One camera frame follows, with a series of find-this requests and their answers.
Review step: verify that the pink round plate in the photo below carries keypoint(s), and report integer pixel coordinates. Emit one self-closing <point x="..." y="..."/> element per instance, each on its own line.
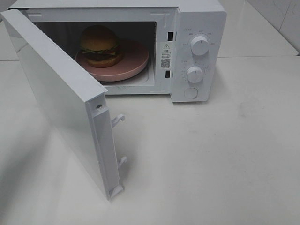
<point x="135" y="59"/>

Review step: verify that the lower white round knob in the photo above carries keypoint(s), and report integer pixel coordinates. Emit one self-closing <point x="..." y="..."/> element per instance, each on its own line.
<point x="195" y="74"/>

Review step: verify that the white microwave door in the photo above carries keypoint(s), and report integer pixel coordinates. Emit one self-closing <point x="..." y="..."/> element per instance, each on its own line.
<point x="72" y="99"/>

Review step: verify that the burger with lettuce and cheese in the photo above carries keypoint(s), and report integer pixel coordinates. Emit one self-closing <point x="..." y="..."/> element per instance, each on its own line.
<point x="100" y="46"/>

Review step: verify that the upper white round knob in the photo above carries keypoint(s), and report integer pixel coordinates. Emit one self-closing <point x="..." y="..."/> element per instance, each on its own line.
<point x="200" y="44"/>

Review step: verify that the round white door button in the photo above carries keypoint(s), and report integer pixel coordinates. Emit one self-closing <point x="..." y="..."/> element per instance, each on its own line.
<point x="191" y="93"/>

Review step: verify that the white round knob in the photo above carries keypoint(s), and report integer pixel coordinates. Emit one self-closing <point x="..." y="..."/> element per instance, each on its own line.
<point x="200" y="44"/>
<point x="195" y="74"/>

